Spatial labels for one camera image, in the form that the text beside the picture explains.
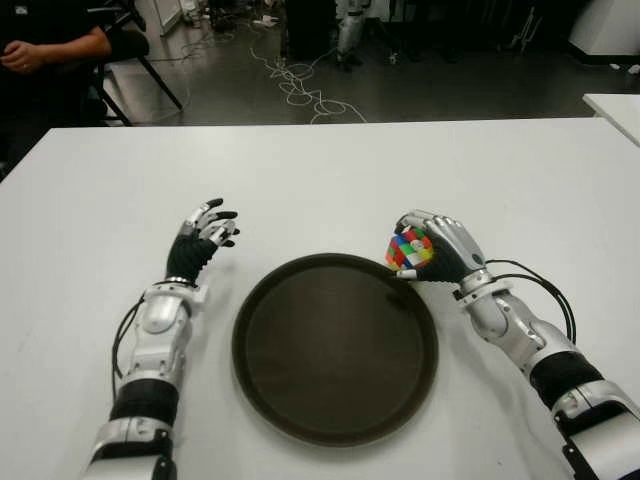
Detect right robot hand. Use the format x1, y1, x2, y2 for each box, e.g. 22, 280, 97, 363
392, 209, 489, 289

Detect white cabinet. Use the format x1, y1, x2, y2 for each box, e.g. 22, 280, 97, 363
567, 0, 640, 66

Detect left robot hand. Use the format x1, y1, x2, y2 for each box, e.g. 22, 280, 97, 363
164, 198, 240, 287

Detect arm black cables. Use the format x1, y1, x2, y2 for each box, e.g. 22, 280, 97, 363
487, 258, 577, 344
107, 294, 147, 396

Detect right arm black cables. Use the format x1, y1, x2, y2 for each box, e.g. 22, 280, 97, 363
487, 258, 577, 344

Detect black cabinet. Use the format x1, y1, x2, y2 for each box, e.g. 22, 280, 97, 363
284, 0, 337, 60

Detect white board panel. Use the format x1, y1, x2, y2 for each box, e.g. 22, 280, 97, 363
133, 0, 189, 36

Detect black chair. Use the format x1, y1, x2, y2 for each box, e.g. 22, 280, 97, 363
87, 0, 184, 126

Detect metal folding stand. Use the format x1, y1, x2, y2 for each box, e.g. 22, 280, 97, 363
507, 0, 544, 51

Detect left arm black cables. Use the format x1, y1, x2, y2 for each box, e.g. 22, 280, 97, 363
107, 294, 147, 396

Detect multicoloured Rubik's cube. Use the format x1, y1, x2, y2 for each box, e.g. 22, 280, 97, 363
383, 225, 435, 271

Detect seated person black clothes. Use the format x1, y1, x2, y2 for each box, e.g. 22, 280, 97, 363
0, 0, 151, 171

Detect white tangled floor cable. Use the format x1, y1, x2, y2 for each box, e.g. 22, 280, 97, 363
249, 29, 369, 125

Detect silver humanoid robot legs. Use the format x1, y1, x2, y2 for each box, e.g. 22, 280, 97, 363
333, 0, 364, 74

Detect white side table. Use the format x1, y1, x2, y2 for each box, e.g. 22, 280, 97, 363
582, 92, 640, 149

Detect person's bare forearm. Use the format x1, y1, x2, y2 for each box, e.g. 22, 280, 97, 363
2, 34, 112, 74

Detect dark brown round plate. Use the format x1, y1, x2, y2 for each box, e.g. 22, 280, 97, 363
231, 252, 440, 448

